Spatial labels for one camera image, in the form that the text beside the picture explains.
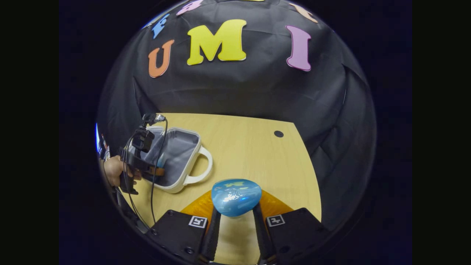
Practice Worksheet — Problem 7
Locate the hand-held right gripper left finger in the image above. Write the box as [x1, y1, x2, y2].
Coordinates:
[147, 190, 222, 265]

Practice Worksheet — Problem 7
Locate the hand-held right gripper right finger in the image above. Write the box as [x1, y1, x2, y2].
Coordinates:
[252, 190, 330, 265]

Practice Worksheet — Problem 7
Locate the white suitcase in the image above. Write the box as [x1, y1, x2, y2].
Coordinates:
[127, 126, 213, 194]

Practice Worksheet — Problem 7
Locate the blue capped bottle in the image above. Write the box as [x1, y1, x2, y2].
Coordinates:
[211, 179, 262, 218]

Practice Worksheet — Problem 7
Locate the black backdrop cloth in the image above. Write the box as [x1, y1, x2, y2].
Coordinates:
[96, 0, 377, 230]

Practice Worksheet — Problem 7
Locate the black cable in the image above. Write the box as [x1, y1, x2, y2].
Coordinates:
[149, 117, 169, 223]

